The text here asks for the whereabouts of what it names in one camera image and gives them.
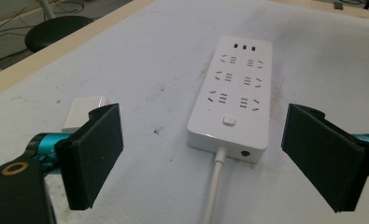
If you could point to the black round stool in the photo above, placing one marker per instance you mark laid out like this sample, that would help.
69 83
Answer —
54 31

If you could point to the small dark grey block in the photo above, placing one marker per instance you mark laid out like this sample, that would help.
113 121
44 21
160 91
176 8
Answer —
338 5

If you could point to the white power strip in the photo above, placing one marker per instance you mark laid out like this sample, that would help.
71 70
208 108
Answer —
235 96

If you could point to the white charger plug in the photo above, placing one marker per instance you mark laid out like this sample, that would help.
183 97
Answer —
79 113

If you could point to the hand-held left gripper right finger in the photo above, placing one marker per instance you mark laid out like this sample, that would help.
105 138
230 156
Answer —
325 155

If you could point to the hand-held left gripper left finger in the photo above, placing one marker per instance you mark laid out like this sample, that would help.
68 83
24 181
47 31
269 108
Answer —
88 161

